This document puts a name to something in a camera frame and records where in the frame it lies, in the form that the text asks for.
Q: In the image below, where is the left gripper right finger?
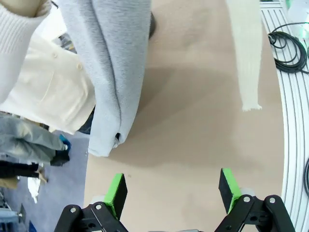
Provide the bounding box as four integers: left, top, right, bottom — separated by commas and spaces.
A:
213, 168, 296, 232

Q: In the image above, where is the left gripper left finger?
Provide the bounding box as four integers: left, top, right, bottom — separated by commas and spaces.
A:
54, 173, 128, 232

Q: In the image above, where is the grey training pants white drawstring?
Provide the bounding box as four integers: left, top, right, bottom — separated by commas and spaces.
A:
57, 0, 264, 158

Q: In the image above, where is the white cloth on floor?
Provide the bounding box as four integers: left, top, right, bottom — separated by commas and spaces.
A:
27, 176, 41, 204

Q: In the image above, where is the mannequin with white cloth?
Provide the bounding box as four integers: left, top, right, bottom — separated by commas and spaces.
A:
0, 112, 71, 167

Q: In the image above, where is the person in cream cardigan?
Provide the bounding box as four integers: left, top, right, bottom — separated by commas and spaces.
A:
0, 0, 97, 136

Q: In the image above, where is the aluminium rail base plate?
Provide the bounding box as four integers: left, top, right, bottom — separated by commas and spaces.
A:
259, 0, 309, 218

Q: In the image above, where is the coiled black cable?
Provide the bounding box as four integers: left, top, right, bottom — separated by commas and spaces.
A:
268, 22, 309, 74

